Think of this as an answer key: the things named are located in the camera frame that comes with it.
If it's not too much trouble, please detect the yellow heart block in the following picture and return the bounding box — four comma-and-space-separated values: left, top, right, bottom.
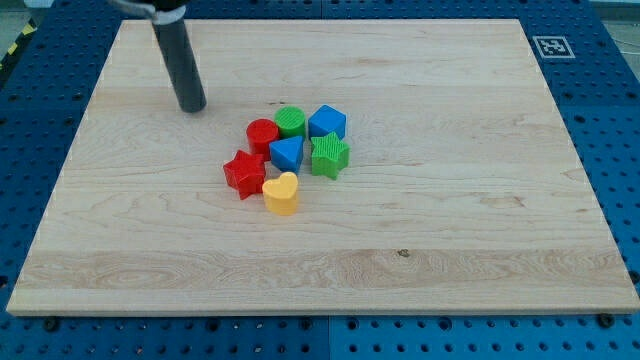
262, 172, 299, 216

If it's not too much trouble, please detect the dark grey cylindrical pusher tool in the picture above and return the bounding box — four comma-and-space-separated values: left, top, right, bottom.
152, 18, 207, 113

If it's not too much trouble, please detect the green star block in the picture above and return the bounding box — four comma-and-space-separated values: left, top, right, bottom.
311, 132, 350, 180

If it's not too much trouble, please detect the green cylinder block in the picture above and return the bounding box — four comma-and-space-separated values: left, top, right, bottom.
274, 106, 306, 139

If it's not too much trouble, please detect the white fiducial marker tag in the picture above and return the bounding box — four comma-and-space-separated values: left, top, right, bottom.
532, 35, 575, 59

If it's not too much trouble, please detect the blue cube block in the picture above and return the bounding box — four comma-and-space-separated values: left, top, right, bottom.
308, 105, 347, 139

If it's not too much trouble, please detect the light wooden board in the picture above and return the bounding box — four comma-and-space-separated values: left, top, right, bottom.
7, 19, 639, 316

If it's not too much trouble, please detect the red cylinder block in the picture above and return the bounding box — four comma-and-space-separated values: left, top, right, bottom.
246, 118, 279, 161

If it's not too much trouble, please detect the red star block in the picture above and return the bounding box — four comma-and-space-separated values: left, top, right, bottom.
223, 150, 266, 200

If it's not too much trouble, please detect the blue triangle block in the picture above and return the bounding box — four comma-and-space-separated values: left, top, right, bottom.
269, 136, 304, 173

